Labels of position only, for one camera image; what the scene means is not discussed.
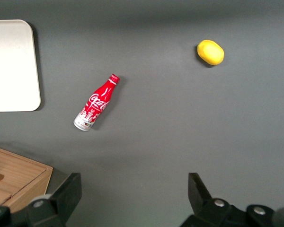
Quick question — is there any yellow lemon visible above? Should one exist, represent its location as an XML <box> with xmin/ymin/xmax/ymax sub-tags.
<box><xmin>196</xmin><ymin>39</ymin><xmax>225</xmax><ymax>66</ymax></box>

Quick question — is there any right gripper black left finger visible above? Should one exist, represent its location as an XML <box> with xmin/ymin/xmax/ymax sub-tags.
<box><xmin>0</xmin><ymin>172</ymin><xmax>82</xmax><ymax>227</ymax></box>

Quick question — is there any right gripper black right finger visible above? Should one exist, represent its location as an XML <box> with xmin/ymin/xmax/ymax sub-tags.
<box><xmin>179</xmin><ymin>172</ymin><xmax>281</xmax><ymax>227</ymax></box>

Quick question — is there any wooden drawer with box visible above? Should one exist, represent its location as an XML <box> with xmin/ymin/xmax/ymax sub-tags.
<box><xmin>0</xmin><ymin>148</ymin><xmax>47</xmax><ymax>197</ymax></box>

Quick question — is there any wooden drawer cabinet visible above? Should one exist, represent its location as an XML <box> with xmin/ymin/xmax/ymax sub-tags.
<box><xmin>0</xmin><ymin>144</ymin><xmax>54</xmax><ymax>213</ymax></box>

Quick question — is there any beige plastic tray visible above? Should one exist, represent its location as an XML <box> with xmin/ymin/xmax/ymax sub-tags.
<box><xmin>0</xmin><ymin>19</ymin><xmax>41</xmax><ymax>113</ymax></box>

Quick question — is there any red Coca-Cola bottle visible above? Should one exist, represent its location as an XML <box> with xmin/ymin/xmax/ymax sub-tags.
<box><xmin>73</xmin><ymin>73</ymin><xmax>121</xmax><ymax>132</ymax></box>

